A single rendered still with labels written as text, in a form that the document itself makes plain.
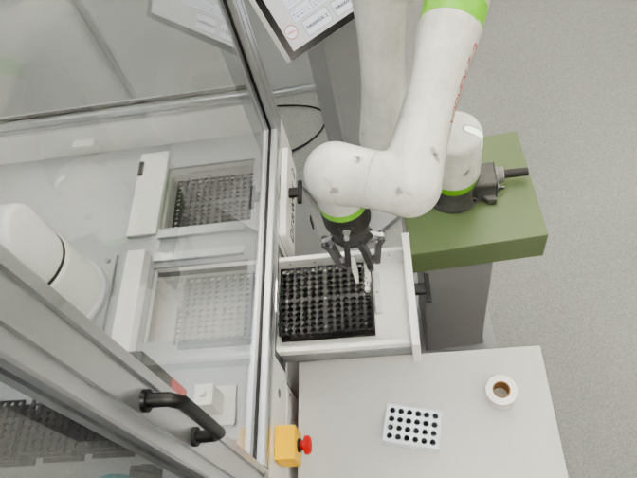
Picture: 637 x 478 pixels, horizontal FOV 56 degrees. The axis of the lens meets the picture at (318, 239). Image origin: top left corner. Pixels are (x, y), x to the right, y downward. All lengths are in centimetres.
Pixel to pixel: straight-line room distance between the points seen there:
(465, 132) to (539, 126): 153
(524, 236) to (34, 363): 122
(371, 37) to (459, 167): 36
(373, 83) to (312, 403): 75
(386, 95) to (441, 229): 39
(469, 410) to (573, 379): 92
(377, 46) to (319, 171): 39
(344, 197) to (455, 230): 59
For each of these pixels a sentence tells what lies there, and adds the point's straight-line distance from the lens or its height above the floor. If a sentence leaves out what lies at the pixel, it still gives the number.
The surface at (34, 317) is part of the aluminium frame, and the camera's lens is 56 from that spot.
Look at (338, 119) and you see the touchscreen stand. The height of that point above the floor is 48.
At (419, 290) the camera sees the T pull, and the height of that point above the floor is 91.
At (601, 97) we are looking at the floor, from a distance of 309.
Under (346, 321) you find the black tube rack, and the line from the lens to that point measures 144.
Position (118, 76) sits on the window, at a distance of 81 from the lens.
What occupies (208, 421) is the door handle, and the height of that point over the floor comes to 145.
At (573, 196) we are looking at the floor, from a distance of 271.
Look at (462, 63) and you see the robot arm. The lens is 109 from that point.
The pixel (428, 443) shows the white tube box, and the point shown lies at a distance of 141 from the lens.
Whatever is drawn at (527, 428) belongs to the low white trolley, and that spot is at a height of 76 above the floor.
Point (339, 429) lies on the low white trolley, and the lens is 147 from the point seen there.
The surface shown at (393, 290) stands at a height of 84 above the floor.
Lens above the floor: 217
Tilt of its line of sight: 57 degrees down
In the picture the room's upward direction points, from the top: 18 degrees counter-clockwise
